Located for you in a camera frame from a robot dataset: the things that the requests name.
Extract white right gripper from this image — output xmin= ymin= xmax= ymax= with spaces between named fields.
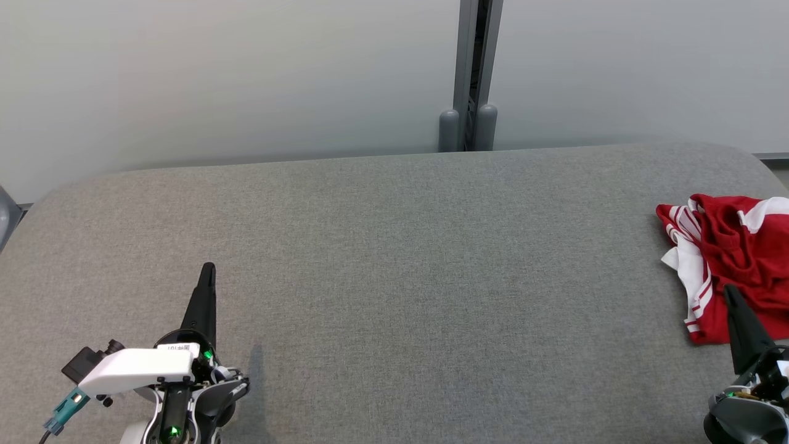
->
xmin=722 ymin=283 xmax=789 ymax=403

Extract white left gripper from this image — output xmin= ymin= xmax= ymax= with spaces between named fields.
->
xmin=76 ymin=262 xmax=218 ymax=399

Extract red Bulls jersey white sleeves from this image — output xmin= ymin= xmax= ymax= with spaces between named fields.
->
xmin=656 ymin=202 xmax=789 ymax=345

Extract teal plug left camera cable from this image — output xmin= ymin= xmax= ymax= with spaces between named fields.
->
xmin=38 ymin=387 xmax=91 ymax=444

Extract grey metal frame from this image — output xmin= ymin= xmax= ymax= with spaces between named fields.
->
xmin=0 ymin=184 xmax=26 ymax=253

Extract grey partition post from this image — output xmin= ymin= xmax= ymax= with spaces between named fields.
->
xmin=437 ymin=0 xmax=504 ymax=153

